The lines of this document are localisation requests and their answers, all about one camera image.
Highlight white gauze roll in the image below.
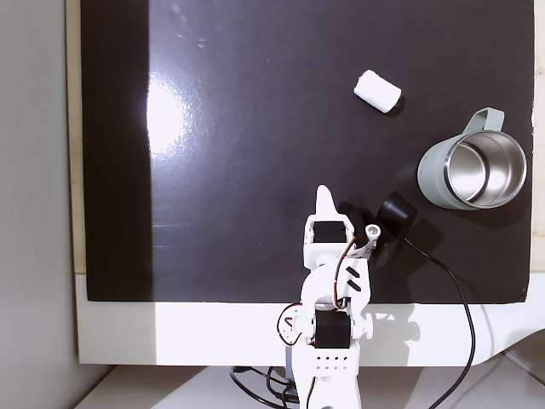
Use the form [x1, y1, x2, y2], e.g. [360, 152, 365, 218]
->
[353, 70, 404, 115]

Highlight black mat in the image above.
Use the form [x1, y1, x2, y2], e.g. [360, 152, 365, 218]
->
[79, 0, 536, 306]

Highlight grey-green mug steel interior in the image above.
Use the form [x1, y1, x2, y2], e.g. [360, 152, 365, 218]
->
[416, 107, 528, 210]

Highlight black camera box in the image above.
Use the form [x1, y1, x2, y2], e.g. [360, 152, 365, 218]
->
[374, 191, 418, 272]

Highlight black cable bundle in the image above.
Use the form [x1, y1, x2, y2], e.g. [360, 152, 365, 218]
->
[229, 365, 299, 406]

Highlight black camera cable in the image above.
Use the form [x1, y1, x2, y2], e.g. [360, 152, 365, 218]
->
[402, 238, 477, 409]

